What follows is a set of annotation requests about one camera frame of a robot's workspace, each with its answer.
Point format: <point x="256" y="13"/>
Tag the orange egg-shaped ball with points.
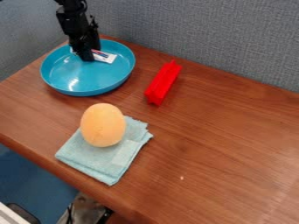
<point x="102" y="125"/>

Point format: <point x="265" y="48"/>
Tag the light blue folded cloth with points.
<point x="105" y="163"/>

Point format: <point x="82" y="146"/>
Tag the red plastic block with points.
<point x="161" y="83"/>

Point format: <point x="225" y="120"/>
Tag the blue plate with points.
<point x="77" y="78"/>

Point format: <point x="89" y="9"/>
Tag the metal table leg bracket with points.
<point x="84" y="211"/>

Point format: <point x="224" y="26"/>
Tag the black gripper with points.
<point x="80" y="30"/>

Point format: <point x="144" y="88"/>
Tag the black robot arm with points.
<point x="72" y="5"/>

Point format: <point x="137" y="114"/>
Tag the white toothpaste tube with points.
<point x="100" y="56"/>

